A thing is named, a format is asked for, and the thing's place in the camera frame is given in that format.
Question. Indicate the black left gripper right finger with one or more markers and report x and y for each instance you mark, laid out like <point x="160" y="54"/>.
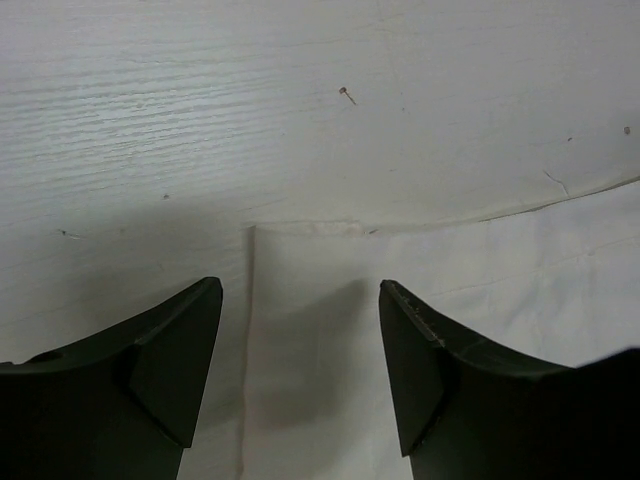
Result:
<point x="467" y="407"/>

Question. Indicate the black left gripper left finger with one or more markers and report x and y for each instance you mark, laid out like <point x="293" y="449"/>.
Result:
<point x="120" y="404"/>

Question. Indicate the white skirt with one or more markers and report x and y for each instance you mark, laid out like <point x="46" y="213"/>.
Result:
<point x="559" y="283"/>

